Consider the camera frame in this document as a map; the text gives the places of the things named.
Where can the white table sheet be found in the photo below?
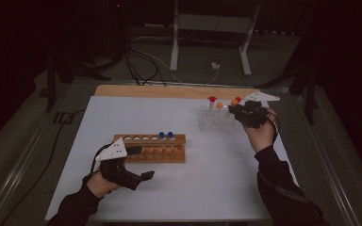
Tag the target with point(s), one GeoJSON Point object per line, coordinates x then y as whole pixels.
{"type": "Point", "coordinates": [185, 188]}

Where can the black tripod stand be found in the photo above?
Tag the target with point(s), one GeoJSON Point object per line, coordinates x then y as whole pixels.
{"type": "Point", "coordinates": [59, 72]}
{"type": "Point", "coordinates": [308, 91]}

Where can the red-capped test tube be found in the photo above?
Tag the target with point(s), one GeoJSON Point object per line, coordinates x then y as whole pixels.
{"type": "Point", "coordinates": [212, 99]}
{"type": "Point", "coordinates": [238, 99]}

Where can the person's left hand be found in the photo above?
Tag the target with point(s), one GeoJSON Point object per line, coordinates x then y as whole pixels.
{"type": "Point", "coordinates": [99, 186]}

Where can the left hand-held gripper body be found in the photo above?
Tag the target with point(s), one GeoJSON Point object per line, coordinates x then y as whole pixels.
{"type": "Point", "coordinates": [119, 174]}

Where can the blue-capped test tube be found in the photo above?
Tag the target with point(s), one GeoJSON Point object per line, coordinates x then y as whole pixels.
{"type": "Point", "coordinates": [161, 135]}
{"type": "Point", "coordinates": [170, 135]}

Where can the metal floor rail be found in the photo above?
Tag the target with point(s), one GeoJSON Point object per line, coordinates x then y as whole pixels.
{"type": "Point", "coordinates": [326, 163]}
{"type": "Point", "coordinates": [15, 175]}

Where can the orange-capped test tube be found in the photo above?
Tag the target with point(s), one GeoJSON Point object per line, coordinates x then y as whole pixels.
{"type": "Point", "coordinates": [234, 102]}
{"type": "Point", "coordinates": [219, 105]}

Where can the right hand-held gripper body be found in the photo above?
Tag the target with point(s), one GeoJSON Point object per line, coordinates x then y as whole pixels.
{"type": "Point", "coordinates": [253, 114]}

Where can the clear plastic tube rack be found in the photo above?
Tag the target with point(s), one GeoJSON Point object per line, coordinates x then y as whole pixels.
{"type": "Point", "coordinates": [215, 121]}

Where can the white plug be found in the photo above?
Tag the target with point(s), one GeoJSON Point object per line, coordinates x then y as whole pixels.
{"type": "Point", "coordinates": [215, 66]}

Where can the grey metal stand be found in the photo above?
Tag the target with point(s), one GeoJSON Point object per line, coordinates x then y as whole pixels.
{"type": "Point", "coordinates": [215, 22]}

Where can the person's right hand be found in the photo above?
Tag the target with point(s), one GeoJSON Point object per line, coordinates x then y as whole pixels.
{"type": "Point", "coordinates": [262, 136]}

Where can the wooden test tube rack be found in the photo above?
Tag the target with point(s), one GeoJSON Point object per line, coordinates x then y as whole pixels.
{"type": "Point", "coordinates": [160, 153]}

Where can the floor socket box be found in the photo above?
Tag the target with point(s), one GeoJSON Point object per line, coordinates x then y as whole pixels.
{"type": "Point", "coordinates": [63, 117]}

